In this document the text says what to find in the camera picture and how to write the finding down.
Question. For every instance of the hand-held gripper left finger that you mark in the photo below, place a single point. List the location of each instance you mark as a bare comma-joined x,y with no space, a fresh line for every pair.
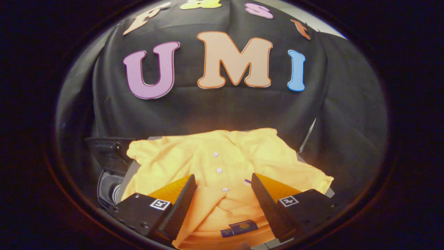
178,208

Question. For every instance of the metal backdrop stand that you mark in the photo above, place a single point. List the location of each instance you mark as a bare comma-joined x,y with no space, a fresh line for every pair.
308,135

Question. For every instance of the black backdrop cloth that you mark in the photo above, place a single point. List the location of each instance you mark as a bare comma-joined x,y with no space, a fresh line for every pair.
208,111

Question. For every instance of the orange polo shirt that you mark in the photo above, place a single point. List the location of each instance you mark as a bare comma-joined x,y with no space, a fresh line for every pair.
222,152

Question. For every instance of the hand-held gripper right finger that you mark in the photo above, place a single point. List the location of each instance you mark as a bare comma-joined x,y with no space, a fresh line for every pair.
269,208

